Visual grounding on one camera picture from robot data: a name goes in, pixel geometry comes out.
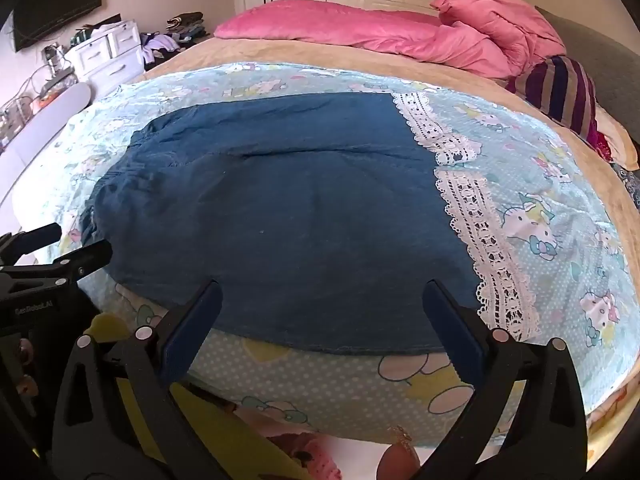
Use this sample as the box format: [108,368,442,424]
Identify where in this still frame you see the white rounded bench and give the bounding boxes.
[0,82,93,201]

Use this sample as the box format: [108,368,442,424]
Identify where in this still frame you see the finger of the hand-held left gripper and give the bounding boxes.
[0,223,62,267]
[50,240,114,286]

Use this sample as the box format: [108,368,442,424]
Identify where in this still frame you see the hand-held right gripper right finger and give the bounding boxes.
[421,280,589,480]

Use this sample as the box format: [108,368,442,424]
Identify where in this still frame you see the light blue cartoon printed blanket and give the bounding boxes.
[37,60,628,448]

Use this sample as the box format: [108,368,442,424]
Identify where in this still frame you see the person's left hand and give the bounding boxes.
[14,337,40,401]

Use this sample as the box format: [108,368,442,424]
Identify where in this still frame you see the blue patterned cloth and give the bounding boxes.
[612,162,640,211]

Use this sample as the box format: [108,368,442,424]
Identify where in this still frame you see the black wall television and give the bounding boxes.
[12,0,103,53]

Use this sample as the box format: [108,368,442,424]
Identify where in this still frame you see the pink duvet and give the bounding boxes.
[214,0,568,81]

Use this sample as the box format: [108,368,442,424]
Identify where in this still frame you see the small desk clutter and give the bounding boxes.
[0,42,76,133]

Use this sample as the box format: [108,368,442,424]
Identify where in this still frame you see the white drawer cabinet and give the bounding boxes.
[67,20,146,86]

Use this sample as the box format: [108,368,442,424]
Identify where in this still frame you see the yellow pink printed blanket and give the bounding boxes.
[82,310,636,480]

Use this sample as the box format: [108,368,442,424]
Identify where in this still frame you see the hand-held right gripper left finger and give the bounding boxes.
[50,280,224,480]

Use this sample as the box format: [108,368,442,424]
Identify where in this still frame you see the dark clothes pile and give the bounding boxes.
[142,10,213,61]

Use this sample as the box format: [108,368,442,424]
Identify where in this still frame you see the purple striped cloth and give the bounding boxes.
[505,55,598,138]

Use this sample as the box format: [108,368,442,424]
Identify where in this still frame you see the cream and red cloth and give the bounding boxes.
[590,110,640,171]

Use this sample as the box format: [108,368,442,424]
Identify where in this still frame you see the blue pants with lace hem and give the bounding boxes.
[80,91,543,356]

